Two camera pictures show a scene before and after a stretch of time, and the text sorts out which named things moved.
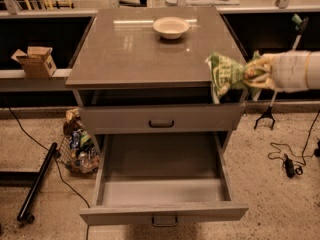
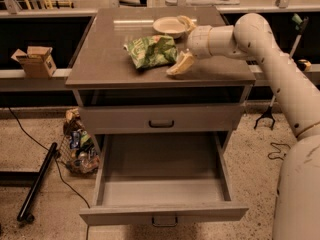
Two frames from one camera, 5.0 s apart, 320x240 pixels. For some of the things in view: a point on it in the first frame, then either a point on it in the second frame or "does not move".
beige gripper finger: [266, 84] -> [182, 64]
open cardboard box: [37, 62] does not move
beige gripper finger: [264, 62] -> [192, 26]
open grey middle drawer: [161, 178] does not move
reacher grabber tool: [300, 24] does not move
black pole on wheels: [24, 211] does not move
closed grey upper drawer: [165, 118] does not move
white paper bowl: [171, 27] does not move
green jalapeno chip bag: [227, 73] -> [151, 50]
